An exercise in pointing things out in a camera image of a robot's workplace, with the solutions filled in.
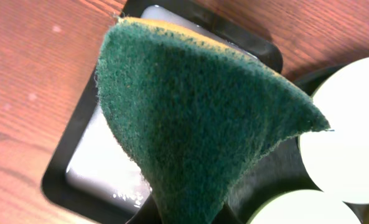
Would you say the rectangular black grey tray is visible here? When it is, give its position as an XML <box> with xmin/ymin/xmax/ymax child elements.
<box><xmin>42</xmin><ymin>0</ymin><xmax>283</xmax><ymax>223</ymax></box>

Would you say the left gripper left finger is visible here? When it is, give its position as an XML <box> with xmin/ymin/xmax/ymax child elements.
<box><xmin>125</xmin><ymin>196</ymin><xmax>162</xmax><ymax>224</ymax></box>

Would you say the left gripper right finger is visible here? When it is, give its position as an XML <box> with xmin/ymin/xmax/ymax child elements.
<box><xmin>215</xmin><ymin>203</ymin><xmax>243</xmax><ymax>224</ymax></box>

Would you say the mint green plate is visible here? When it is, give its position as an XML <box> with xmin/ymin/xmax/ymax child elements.
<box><xmin>247</xmin><ymin>190</ymin><xmax>361</xmax><ymax>224</ymax></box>
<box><xmin>299</xmin><ymin>57</ymin><xmax>369</xmax><ymax>204</ymax></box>

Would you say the green yellow sponge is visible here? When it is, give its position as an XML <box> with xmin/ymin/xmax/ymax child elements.
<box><xmin>96</xmin><ymin>17</ymin><xmax>330</xmax><ymax>223</ymax></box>

